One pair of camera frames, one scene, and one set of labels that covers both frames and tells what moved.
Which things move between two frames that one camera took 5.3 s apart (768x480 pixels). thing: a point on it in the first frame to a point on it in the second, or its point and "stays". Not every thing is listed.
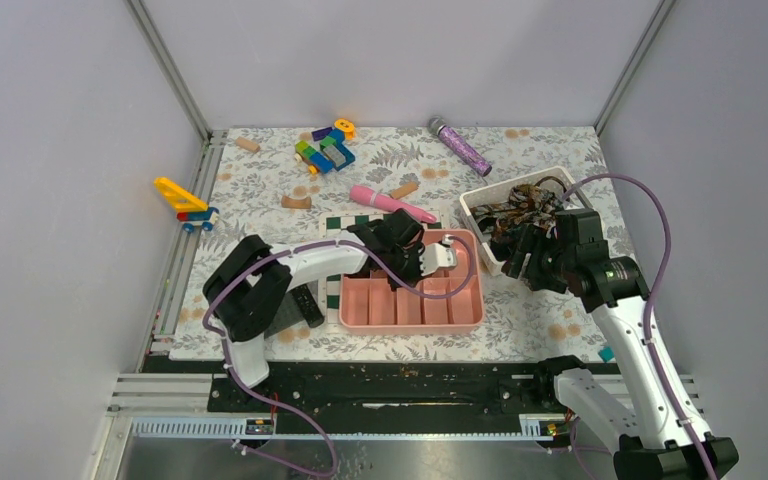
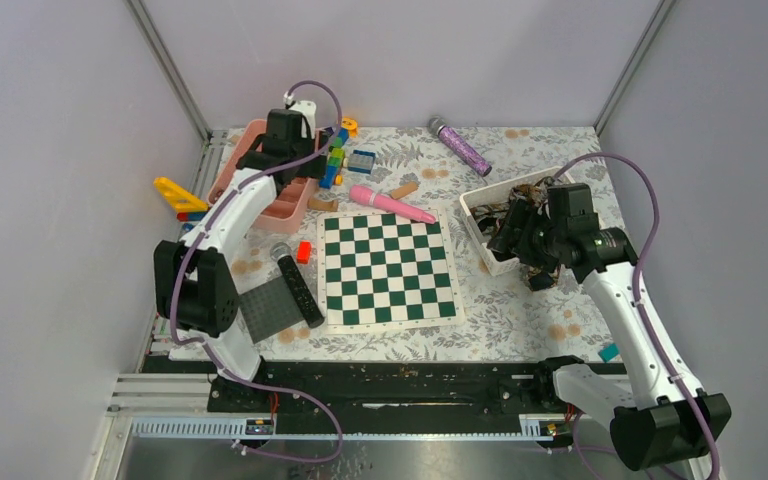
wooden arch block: x=292 y=203 to x=322 y=205
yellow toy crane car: x=191 y=210 stays
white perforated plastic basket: x=557 y=183 stays
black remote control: x=308 y=306 stays
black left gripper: x=417 y=252 to x=312 y=167
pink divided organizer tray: x=375 y=302 to x=286 y=211
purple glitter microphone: x=438 y=126 stays
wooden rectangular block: x=403 y=190 stays
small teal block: x=606 y=353 stays
